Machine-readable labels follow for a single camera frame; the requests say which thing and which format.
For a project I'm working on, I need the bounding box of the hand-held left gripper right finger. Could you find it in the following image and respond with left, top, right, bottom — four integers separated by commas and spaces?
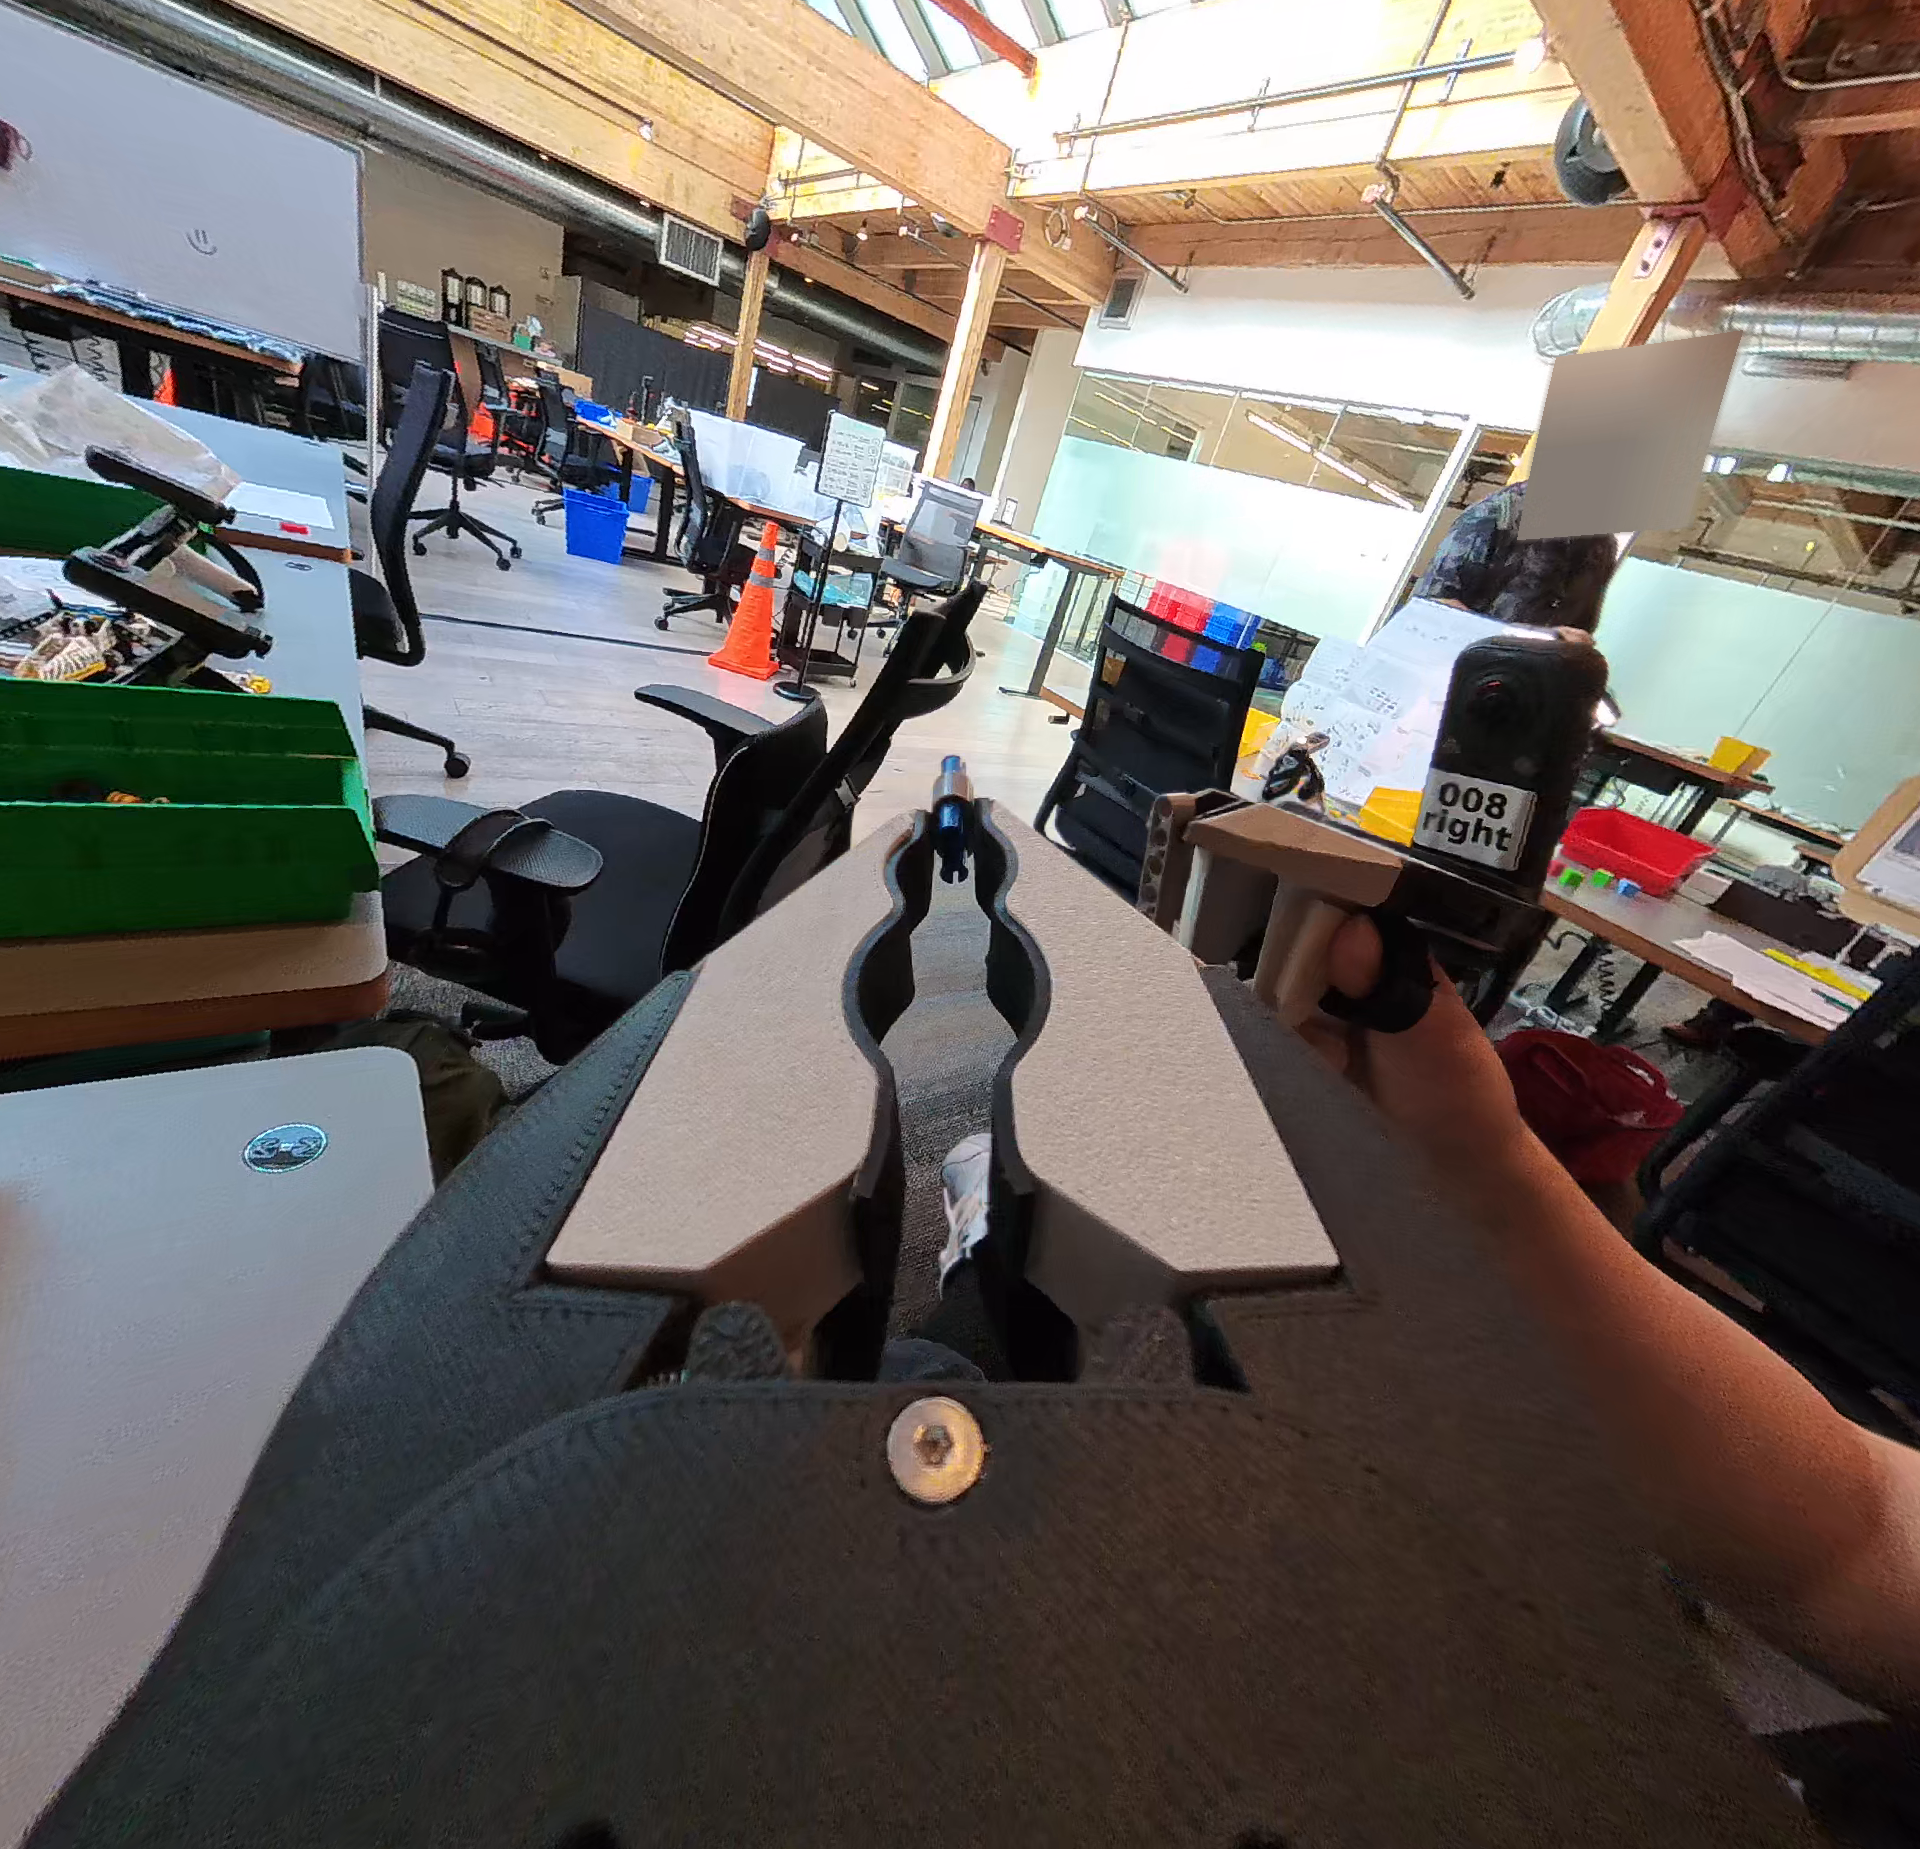
971, 806, 1345, 1384

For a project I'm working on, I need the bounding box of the white whiteboard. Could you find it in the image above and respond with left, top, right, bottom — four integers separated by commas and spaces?
0, 0, 370, 366

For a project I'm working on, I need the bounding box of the paper sign stand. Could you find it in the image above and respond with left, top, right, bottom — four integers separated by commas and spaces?
773, 411, 889, 705

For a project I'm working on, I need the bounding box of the orange traffic cone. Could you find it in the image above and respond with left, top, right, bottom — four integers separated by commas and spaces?
709, 520, 785, 681

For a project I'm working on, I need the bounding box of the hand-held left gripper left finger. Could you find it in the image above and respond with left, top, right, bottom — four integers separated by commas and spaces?
542, 811, 919, 1384

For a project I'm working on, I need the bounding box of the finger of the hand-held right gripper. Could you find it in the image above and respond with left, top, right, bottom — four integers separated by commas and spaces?
1179, 796, 1409, 970

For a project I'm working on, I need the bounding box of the red plastic bin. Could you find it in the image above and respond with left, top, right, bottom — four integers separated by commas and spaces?
1562, 806, 1719, 898

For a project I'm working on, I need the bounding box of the red bag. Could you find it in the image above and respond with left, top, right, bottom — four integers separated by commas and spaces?
1499, 1023, 1691, 1187

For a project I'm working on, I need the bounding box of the black mesh chair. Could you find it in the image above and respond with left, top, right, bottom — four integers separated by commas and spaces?
1036, 594, 1269, 889

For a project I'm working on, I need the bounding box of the black office chair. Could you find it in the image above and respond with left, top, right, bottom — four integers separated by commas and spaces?
62, 446, 276, 666
375, 579, 991, 1063

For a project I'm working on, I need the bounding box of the person's white shoe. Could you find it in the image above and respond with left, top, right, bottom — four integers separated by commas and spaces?
937, 1130, 998, 1289

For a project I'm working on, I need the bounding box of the person's right hand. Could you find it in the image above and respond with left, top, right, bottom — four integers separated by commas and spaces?
1303, 908, 1521, 1135

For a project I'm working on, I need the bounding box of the grey desk with wooden edge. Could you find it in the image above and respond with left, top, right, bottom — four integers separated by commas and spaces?
0, 393, 391, 1063

